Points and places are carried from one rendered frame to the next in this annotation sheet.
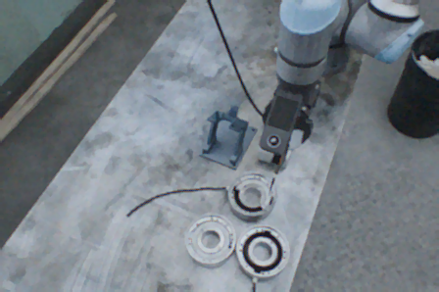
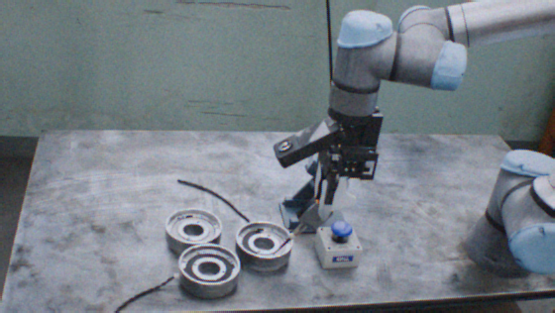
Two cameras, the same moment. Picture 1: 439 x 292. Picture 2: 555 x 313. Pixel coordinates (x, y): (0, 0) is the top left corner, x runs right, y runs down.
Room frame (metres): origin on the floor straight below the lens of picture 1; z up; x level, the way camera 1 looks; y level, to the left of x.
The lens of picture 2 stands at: (-0.29, -0.74, 1.58)
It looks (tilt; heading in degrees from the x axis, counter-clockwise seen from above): 31 degrees down; 47
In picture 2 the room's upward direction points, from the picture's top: 8 degrees clockwise
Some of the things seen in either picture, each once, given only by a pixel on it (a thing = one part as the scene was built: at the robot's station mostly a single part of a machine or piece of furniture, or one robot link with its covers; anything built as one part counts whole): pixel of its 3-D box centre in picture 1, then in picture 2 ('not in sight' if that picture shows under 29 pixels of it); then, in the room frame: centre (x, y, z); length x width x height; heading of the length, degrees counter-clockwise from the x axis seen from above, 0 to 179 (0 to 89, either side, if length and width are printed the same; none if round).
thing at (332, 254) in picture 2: (278, 145); (340, 247); (0.47, -0.14, 0.82); 0.08 x 0.07 x 0.05; 151
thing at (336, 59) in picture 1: (323, 43); (507, 234); (0.77, -0.32, 0.85); 0.15 x 0.15 x 0.10
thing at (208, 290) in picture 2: (262, 252); (208, 271); (0.22, -0.07, 0.82); 0.10 x 0.10 x 0.04
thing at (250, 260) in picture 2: (252, 196); (263, 247); (0.35, -0.06, 0.82); 0.10 x 0.10 x 0.04
